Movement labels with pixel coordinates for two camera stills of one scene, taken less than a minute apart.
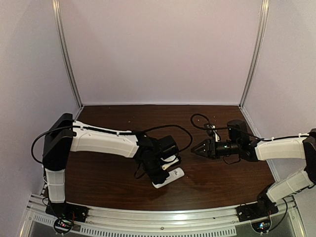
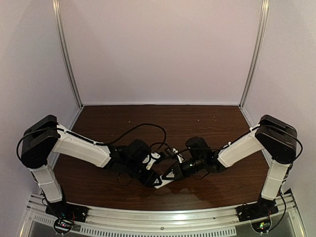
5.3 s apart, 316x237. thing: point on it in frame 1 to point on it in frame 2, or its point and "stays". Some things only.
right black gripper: [210, 148] to [177, 168]
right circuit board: [261, 226] stays
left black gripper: [160, 177] to [150, 177]
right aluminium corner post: [263, 22] stays
